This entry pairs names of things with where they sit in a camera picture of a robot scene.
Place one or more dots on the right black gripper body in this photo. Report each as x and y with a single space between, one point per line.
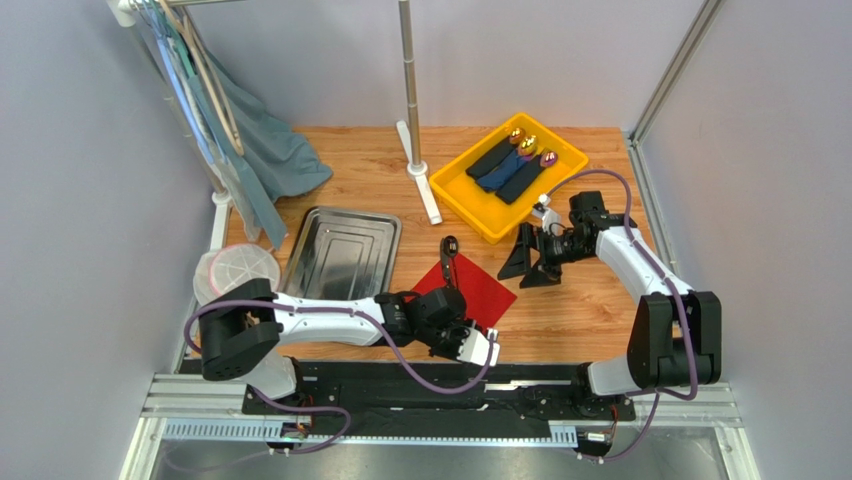
539 247

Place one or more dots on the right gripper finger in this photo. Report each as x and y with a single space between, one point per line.
519 261
541 275

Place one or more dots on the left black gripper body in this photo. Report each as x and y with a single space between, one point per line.
446 342

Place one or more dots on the red paper napkin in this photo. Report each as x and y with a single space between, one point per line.
486 298

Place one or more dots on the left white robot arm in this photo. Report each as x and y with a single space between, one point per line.
241 330

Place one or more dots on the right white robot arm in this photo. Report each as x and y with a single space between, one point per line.
676 336

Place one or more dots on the blue napkin roll gold spoon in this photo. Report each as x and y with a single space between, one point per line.
494 180

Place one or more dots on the black napkin roll purple spoon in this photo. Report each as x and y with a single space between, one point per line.
525 176

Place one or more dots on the black napkin roll gold spoon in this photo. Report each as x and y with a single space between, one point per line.
496 154

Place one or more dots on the yellow plastic bin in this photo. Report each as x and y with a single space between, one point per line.
487 215

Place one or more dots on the metal tray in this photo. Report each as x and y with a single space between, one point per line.
342 254

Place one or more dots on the metal pole white base stand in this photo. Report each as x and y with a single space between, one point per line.
409 130

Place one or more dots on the white pink mesh cover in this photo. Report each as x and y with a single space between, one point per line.
220 271

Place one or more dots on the grey-blue hanging cloth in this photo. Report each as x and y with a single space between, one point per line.
278 162

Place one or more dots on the wooden clothes hanger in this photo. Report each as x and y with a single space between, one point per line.
185 26

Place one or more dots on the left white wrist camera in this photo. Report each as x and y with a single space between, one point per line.
480 348

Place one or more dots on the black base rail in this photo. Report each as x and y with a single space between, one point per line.
513 401

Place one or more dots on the aluminium frame post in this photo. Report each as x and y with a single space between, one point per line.
688 46

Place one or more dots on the white clothes rack post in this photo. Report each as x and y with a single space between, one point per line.
124 13

